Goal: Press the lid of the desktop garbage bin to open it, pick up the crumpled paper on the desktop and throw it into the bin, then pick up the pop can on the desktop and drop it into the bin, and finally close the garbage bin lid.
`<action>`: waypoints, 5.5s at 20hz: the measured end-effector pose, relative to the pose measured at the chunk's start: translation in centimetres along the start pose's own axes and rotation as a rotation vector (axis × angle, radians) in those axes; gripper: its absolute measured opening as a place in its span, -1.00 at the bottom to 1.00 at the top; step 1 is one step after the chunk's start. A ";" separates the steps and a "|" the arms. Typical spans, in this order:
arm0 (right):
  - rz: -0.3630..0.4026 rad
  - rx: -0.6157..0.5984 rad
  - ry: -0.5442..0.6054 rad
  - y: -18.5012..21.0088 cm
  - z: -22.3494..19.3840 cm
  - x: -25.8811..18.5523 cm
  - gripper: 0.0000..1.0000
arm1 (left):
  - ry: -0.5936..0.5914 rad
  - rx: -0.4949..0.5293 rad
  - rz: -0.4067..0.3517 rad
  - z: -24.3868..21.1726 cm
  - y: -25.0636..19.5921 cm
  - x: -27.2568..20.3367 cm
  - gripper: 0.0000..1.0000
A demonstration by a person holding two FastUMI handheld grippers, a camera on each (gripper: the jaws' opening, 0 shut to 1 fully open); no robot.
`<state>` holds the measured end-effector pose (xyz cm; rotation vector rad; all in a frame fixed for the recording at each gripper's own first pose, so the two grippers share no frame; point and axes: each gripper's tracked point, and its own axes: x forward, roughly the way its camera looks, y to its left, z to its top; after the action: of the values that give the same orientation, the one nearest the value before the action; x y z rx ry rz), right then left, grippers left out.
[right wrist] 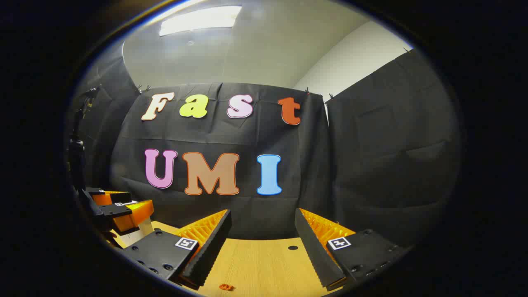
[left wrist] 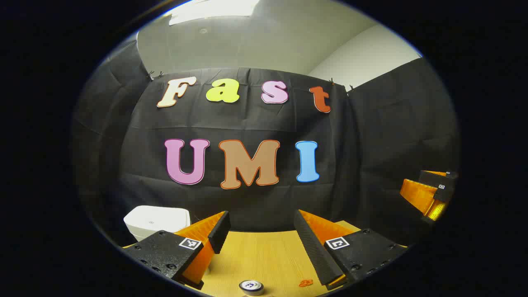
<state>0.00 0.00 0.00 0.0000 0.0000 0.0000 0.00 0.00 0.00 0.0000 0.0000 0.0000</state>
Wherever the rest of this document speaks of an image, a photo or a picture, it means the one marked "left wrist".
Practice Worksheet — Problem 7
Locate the black backdrop cloth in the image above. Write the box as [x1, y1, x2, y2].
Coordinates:
[71, 39, 460, 248]

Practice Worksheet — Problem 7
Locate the white desktop garbage bin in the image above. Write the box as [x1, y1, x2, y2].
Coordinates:
[123, 205, 191, 242]

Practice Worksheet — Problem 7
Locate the wooden desktop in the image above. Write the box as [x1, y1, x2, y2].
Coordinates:
[124, 220, 407, 297]

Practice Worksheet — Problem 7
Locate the ceiling light panel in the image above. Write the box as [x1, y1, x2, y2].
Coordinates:
[168, 0, 260, 26]

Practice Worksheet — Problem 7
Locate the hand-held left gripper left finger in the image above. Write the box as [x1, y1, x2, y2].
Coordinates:
[123, 211, 231, 290]

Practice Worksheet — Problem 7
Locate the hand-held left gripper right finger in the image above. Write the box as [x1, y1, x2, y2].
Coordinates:
[294, 209, 408, 291]

